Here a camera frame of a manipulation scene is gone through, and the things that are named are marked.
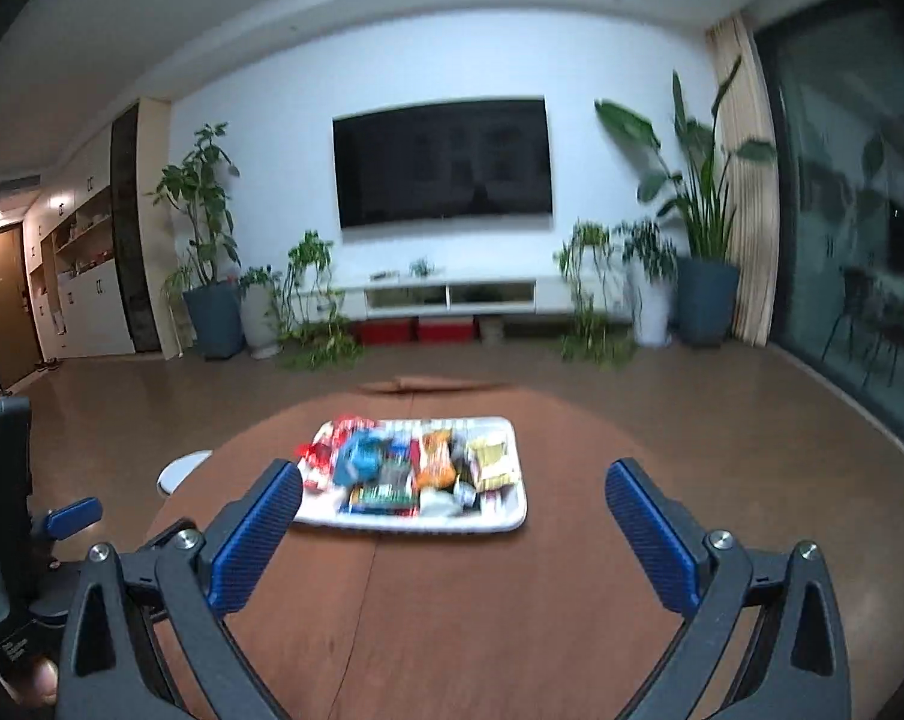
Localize wall television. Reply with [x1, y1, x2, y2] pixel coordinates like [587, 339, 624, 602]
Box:
[332, 96, 555, 232]

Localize person's left hand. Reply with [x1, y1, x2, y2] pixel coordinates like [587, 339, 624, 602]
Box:
[5, 656, 61, 707]

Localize white TV cabinet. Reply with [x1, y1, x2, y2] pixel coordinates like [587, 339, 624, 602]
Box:
[324, 274, 584, 323]

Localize white wall cabinet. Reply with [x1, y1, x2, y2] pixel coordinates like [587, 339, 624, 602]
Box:
[28, 184, 138, 361]

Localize tall leafy plant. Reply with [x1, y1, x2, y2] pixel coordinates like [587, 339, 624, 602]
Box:
[148, 122, 243, 293]

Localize black chair behind glass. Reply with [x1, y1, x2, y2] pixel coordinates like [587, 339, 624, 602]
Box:
[822, 266, 904, 391]

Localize white plastic tray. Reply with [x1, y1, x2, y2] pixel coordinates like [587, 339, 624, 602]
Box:
[290, 415, 529, 535]

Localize green seed packet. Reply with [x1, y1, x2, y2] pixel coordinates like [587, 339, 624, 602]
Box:
[347, 480, 415, 517]

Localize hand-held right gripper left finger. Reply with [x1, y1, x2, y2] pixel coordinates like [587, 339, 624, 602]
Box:
[56, 457, 307, 720]

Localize brown door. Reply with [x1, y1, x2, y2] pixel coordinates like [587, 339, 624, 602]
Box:
[0, 223, 44, 387]

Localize bushy green plant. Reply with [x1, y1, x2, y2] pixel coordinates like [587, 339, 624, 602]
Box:
[618, 217, 679, 290]

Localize white round stool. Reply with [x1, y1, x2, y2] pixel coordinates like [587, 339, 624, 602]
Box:
[155, 450, 214, 497]

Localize blue planter pot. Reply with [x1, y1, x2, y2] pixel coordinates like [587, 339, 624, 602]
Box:
[182, 281, 244, 359]
[675, 255, 741, 350]

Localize large broad-leaf plant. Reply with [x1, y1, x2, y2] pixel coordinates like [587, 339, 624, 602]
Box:
[594, 56, 779, 263]

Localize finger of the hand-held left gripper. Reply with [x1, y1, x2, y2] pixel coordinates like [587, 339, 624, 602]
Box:
[32, 496, 104, 541]

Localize grey white planter pot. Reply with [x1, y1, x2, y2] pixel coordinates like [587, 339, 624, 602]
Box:
[239, 283, 284, 359]

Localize thin trailing plant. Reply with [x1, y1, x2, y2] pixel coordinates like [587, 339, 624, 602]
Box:
[554, 220, 639, 370]

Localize glass sliding door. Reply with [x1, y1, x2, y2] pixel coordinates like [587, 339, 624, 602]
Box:
[752, 0, 904, 451]

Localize beige curtain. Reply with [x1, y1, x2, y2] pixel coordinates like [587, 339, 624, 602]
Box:
[705, 11, 781, 350]

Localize teal blue snack packet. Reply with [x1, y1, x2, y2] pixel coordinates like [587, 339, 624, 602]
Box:
[333, 431, 389, 487]

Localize orange green snack packet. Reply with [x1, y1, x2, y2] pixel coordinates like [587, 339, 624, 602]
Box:
[414, 429, 456, 490]

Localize black snack packet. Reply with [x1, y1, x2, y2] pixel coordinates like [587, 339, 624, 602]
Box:
[448, 435, 477, 485]

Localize trailing vine plant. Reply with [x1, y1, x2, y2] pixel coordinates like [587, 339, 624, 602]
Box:
[275, 230, 364, 372]

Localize red storage box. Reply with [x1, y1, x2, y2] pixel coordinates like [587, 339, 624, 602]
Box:
[358, 319, 414, 346]
[416, 317, 477, 344]

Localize black wall panel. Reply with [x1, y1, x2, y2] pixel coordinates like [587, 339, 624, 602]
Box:
[110, 103, 162, 353]

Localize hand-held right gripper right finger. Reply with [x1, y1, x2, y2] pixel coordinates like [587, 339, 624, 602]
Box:
[603, 457, 854, 720]

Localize white packet with red prints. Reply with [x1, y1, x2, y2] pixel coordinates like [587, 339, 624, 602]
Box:
[324, 416, 374, 443]

